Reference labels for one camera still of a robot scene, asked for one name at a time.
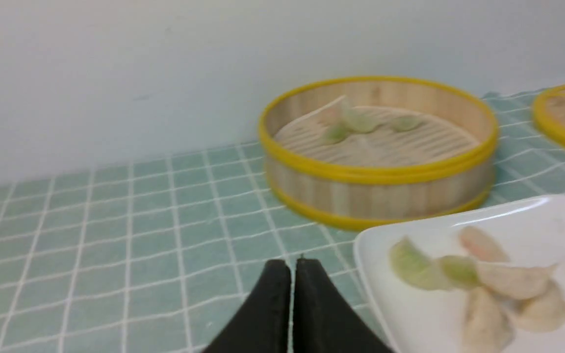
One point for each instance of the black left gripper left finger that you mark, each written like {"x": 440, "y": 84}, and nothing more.
{"x": 261, "y": 324}

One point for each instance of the green dumpling in steamer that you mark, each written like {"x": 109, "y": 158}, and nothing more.
{"x": 355, "y": 120}
{"x": 334, "y": 134}
{"x": 405, "y": 123}

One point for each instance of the green dumpling plate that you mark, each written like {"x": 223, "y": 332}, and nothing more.
{"x": 412, "y": 266}
{"x": 460, "y": 271}

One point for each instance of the white dumpling plate bottom left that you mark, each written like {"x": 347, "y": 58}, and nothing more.
{"x": 485, "y": 328}

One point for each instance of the green dumpling in steamer top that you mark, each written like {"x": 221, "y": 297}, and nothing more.
{"x": 355, "y": 120}

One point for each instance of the green dumpling plate middle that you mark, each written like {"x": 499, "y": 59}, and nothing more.
{"x": 460, "y": 271}

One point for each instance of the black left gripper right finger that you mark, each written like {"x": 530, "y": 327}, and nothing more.
{"x": 322, "y": 320}

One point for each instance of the green dumpling in steamer left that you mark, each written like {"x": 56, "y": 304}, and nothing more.
{"x": 334, "y": 134}

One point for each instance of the green dumpling in steamer right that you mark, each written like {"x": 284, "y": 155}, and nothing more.
{"x": 405, "y": 123}

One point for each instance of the white dumpling plate centre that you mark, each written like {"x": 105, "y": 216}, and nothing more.
{"x": 518, "y": 283}

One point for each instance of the white dumpling plate bottom middle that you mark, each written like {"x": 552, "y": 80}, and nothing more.
{"x": 543, "y": 313}

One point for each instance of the yellow-rimmed bamboo steamer basket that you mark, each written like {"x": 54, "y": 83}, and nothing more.
{"x": 362, "y": 197}

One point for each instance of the green dumpling plate left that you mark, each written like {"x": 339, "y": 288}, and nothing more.
{"x": 412, "y": 266}

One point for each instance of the white square plate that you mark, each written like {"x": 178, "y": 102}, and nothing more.
{"x": 531, "y": 231}

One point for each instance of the green checkered tablecloth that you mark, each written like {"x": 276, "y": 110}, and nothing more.
{"x": 157, "y": 256}

